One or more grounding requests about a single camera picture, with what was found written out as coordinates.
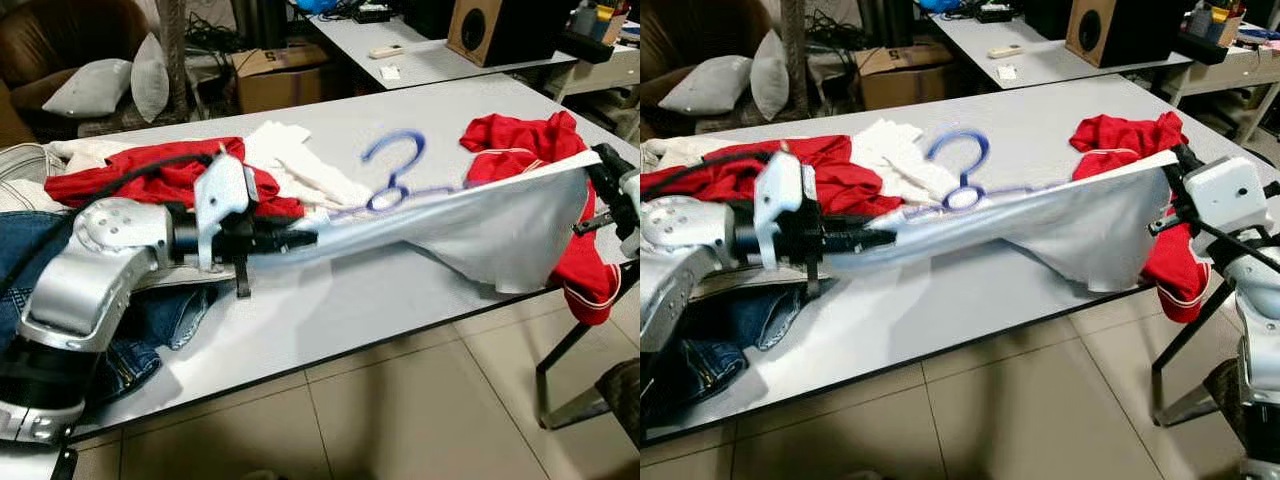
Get blue plastic hanger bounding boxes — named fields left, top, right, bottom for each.
left=330, top=130, right=481, bottom=214
left=905, top=128, right=1071, bottom=213

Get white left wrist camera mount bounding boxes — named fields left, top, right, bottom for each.
left=752, top=152, right=823, bottom=271
left=193, top=153, right=259, bottom=273

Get cream garment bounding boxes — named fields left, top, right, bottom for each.
left=0, top=137, right=136, bottom=213
left=640, top=135, right=741, bottom=171

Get blue jeans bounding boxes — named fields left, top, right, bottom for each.
left=0, top=210, right=221, bottom=406
left=640, top=285, right=836, bottom=426

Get brown sofa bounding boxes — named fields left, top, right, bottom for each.
left=0, top=0, right=151, bottom=146
left=640, top=0, right=771, bottom=141

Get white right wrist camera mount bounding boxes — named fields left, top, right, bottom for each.
left=1180, top=157, right=1273, bottom=291
left=610, top=162, right=641, bottom=266

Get brown cardboard box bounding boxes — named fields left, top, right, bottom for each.
left=855, top=45, right=951, bottom=111
left=232, top=45, right=336, bottom=114

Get wooden speaker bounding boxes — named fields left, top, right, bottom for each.
left=1063, top=0, right=1191, bottom=68
left=447, top=0, right=561, bottom=68

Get grey pillow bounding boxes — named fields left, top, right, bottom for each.
left=42, top=58, right=133, bottom=119
left=750, top=30, right=791, bottom=121
left=658, top=55, right=753, bottom=116
left=130, top=33, right=171, bottom=123

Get white desk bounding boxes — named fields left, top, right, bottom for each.
left=925, top=10, right=1280, bottom=96
left=305, top=10, right=641, bottom=96

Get black desk device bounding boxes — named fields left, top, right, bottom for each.
left=1175, top=30, right=1231, bottom=64
left=558, top=30, right=616, bottom=64

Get white shirt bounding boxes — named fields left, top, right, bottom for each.
left=240, top=150, right=601, bottom=296
left=825, top=150, right=1181, bottom=296

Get red garment white trim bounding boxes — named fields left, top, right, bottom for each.
left=1070, top=110, right=1213, bottom=324
left=460, top=110, right=623, bottom=326

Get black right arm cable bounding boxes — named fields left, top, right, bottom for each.
left=1195, top=215, right=1280, bottom=251

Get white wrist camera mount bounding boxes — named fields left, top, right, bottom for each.
left=1180, top=157, right=1273, bottom=291
left=610, top=162, right=641, bottom=266
left=752, top=152, right=823, bottom=271
left=193, top=153, right=259, bottom=273

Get pen holder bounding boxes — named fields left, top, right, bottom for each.
left=570, top=0, right=633, bottom=46
left=1190, top=0, right=1246, bottom=46

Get white table black legs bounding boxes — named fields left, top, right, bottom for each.
left=640, top=72, right=1280, bottom=446
left=0, top=72, right=641, bottom=446

